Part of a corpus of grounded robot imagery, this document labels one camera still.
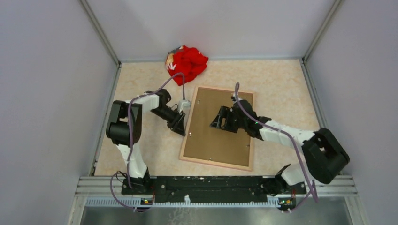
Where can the pink wooden picture frame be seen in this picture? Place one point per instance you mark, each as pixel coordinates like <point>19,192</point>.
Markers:
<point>186,139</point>

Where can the aluminium front rail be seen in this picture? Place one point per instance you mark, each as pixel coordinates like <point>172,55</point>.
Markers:
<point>102,190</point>

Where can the crumpled red cloth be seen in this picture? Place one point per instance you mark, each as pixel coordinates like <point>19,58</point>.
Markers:
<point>186,60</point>

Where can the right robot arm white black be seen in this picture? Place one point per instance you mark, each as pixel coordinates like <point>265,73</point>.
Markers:
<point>320,155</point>

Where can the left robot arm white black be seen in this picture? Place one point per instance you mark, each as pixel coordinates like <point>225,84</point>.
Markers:
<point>124,128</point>

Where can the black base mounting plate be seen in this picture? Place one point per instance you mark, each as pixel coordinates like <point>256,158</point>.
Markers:
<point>217,189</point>

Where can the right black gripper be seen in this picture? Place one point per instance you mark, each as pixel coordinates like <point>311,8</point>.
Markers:
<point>225,112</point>

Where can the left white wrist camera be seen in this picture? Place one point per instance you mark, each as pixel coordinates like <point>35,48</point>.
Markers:
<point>184,103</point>

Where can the brown cardboard backing board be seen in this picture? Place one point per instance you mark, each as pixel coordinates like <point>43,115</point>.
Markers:
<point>211,143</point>

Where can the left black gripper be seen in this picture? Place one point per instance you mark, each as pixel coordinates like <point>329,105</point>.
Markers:
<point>176,124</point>

